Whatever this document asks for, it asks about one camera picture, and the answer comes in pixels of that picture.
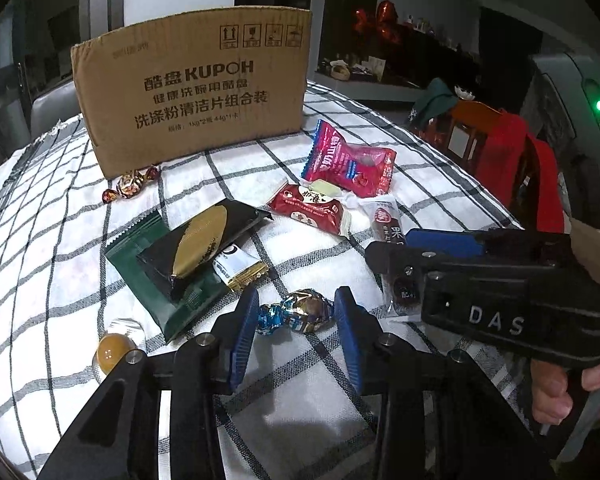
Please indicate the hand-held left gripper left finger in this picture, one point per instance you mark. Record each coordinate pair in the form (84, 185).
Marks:
(245, 330)

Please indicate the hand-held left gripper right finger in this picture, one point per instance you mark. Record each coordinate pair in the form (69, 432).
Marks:
(350, 340)

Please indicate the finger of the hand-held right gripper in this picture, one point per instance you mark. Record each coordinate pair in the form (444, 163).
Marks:
(390, 257)
(445, 242)

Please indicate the clear packet with dark filling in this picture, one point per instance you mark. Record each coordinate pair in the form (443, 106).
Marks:
(385, 217)

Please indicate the blue twist-wrapped candy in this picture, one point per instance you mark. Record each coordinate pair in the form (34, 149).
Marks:
(305, 307)

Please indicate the pale green candy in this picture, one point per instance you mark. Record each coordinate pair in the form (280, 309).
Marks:
(325, 190)

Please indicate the red snack packet blue edges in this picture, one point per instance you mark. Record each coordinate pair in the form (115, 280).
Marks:
(345, 157)

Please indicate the brown cardboard box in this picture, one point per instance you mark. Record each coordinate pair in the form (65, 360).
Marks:
(190, 85)

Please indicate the person's right hand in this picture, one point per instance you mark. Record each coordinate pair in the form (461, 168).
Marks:
(550, 390)

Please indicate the small white and gold packet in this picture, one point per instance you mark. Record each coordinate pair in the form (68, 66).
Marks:
(237, 262)

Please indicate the dark red and white packet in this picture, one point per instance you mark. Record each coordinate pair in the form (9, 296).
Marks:
(305, 207)

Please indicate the black and gold snack packet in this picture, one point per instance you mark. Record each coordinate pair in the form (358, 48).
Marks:
(200, 240)

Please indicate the red cloth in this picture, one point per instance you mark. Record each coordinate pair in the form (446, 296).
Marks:
(510, 160)

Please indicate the wooden chair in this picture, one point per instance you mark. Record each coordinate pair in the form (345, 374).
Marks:
(472, 115)

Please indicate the yellow jelly cup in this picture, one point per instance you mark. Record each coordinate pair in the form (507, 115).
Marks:
(111, 352)

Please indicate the dark green snack packet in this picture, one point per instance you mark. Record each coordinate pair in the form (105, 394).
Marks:
(130, 255)

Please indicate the green cloth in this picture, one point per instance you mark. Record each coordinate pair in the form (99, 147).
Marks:
(435, 100)

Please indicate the low sideboard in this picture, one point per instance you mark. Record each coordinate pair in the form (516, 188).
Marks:
(405, 72)

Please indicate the brown twist-wrapped candy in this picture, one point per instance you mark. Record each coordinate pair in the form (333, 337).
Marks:
(132, 183)

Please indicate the round basket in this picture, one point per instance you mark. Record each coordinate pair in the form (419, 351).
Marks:
(340, 71)

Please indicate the checked white tablecloth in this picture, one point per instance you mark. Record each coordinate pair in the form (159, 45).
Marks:
(55, 260)

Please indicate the red balloons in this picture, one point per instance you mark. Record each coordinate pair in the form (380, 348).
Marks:
(387, 25)

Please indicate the grey chair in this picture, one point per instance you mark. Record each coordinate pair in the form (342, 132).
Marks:
(55, 110)

